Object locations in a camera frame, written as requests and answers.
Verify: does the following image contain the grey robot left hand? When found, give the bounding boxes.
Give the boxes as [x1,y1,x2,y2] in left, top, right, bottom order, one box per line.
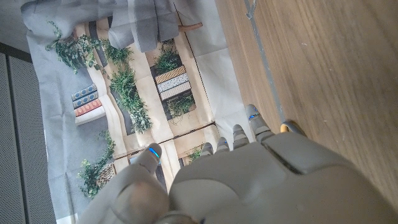
[77,104,398,224]

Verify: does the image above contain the printed room backdrop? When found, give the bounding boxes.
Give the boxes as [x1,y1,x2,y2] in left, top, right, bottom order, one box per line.
[21,0,249,224]

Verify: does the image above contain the grey tape strip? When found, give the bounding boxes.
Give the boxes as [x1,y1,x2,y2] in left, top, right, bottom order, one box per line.
[243,0,287,124]

